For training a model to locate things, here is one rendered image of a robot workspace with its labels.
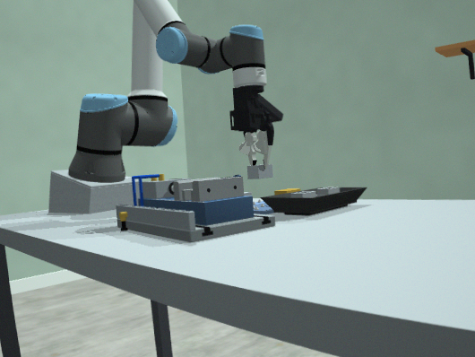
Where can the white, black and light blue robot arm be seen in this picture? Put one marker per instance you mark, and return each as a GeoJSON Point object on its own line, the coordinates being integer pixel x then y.
{"type": "Point", "coordinates": [143, 118]}

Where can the yellow block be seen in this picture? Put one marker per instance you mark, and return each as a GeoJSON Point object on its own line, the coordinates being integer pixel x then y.
{"type": "Point", "coordinates": [284, 191]}

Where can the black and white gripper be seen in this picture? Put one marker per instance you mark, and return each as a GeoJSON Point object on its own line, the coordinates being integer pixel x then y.
{"type": "Point", "coordinates": [249, 121]}

